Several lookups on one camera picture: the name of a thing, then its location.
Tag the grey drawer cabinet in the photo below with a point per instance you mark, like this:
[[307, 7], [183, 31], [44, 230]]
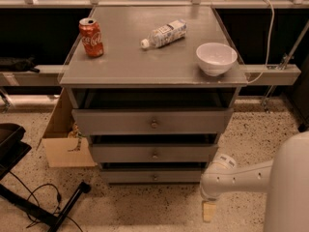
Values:
[[130, 77]]

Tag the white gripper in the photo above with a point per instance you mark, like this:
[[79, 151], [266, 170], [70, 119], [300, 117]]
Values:
[[208, 195]]

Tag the grey drawer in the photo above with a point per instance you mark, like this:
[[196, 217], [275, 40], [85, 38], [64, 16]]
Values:
[[153, 152], [151, 121], [139, 175]]

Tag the clear plastic water bottle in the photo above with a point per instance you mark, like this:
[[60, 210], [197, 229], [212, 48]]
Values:
[[165, 34]]

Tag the black bag on shelf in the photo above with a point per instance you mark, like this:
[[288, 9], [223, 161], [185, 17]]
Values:
[[11, 64]]

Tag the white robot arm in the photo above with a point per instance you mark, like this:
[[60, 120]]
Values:
[[284, 179]]

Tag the grey bottom drawer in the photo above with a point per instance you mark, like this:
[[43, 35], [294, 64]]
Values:
[[139, 175]]

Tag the cardboard box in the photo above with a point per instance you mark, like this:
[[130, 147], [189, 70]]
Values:
[[63, 143]]

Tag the grey top drawer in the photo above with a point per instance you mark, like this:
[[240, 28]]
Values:
[[151, 121]]

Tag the red cola can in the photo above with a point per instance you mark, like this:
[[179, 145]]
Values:
[[91, 37]]

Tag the grey middle drawer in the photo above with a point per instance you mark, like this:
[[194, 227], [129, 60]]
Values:
[[153, 152]]

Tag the white bowl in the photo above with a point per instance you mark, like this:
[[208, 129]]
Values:
[[215, 59]]

